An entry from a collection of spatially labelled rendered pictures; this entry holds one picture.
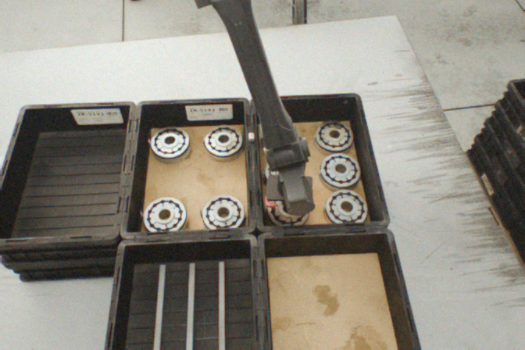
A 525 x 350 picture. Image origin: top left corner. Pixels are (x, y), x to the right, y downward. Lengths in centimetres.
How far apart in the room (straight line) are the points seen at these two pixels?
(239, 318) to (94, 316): 38
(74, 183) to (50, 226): 12
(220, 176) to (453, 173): 69
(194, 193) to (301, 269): 33
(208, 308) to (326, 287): 27
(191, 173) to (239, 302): 36
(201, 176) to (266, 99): 47
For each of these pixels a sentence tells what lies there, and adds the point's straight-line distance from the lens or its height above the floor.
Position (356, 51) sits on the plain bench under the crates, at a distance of 179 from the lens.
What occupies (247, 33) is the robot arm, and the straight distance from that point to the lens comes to 79.
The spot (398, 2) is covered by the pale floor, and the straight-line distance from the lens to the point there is 324.
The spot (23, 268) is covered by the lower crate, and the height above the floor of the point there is 80.
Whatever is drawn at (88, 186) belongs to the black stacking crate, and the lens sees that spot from 132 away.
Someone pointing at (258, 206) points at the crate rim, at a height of 93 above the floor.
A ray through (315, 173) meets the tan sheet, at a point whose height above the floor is 83.
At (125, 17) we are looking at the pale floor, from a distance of 311.
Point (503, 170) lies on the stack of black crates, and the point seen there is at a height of 31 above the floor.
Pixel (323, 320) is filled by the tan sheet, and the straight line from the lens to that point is 112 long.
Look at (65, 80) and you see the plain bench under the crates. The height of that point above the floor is 70.
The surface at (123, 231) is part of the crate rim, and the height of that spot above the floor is 93.
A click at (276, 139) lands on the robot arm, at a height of 117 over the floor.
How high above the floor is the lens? 189
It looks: 54 degrees down
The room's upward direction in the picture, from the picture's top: straight up
